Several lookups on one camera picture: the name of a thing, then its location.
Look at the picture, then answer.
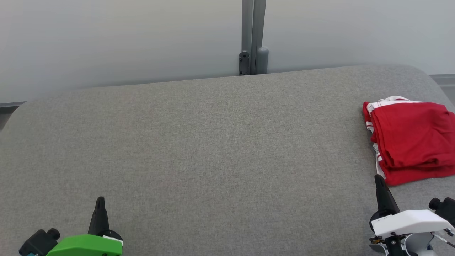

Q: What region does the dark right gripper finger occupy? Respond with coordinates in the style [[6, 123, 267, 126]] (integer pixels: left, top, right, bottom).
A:
[[374, 174, 401, 213]]

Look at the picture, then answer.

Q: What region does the red white Bulls jersey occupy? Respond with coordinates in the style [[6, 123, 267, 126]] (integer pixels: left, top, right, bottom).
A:
[[363, 96, 455, 186]]

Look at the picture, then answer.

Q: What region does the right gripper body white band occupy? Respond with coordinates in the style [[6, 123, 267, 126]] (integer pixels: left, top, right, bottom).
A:
[[370, 209, 454, 238]]

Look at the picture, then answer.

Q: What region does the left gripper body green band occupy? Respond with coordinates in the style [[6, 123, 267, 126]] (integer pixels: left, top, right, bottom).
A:
[[46, 230, 123, 256]]

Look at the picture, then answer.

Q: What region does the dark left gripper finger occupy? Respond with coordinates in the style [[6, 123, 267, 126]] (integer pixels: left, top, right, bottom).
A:
[[88, 197, 109, 236]]

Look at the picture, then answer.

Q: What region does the grey metal partition post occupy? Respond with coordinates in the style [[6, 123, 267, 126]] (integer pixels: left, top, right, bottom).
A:
[[239, 0, 269, 76]]

